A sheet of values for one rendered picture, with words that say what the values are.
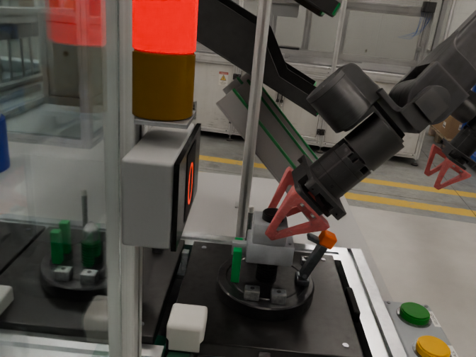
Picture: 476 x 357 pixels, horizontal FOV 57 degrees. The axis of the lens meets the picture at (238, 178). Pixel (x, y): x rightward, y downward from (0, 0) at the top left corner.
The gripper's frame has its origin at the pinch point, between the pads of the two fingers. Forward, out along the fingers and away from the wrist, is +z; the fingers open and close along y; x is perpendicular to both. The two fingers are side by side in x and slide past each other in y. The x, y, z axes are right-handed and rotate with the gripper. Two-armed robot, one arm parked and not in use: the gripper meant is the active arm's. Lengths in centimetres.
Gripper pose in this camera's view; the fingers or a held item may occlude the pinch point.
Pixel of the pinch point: (272, 224)
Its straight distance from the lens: 59.9
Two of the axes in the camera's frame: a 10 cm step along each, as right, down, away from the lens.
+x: 6.9, 6.9, 2.4
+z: -7.3, 6.3, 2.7
